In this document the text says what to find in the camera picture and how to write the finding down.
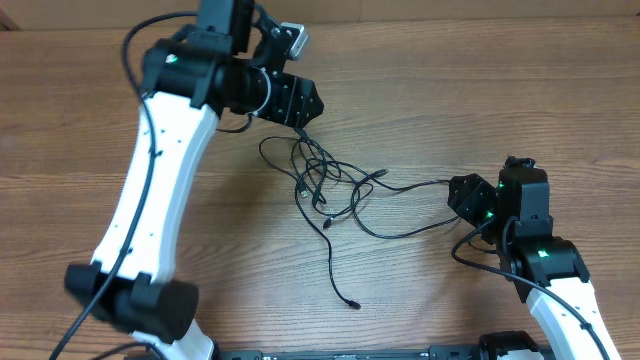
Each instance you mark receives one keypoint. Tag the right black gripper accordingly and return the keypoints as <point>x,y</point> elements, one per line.
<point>464,203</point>

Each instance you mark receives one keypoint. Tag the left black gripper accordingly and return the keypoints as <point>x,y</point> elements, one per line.
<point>293,97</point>

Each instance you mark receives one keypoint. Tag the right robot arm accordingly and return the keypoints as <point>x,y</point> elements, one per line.
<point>513,237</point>

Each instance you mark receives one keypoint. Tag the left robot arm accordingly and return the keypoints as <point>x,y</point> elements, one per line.
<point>230,56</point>

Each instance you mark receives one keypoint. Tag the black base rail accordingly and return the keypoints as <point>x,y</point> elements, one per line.
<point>435,352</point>

